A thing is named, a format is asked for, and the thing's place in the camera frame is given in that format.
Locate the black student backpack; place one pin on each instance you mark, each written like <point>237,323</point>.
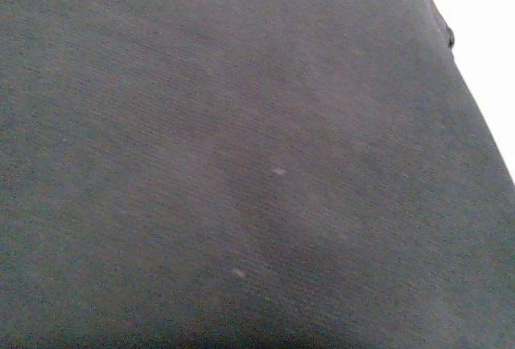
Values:
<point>247,174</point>

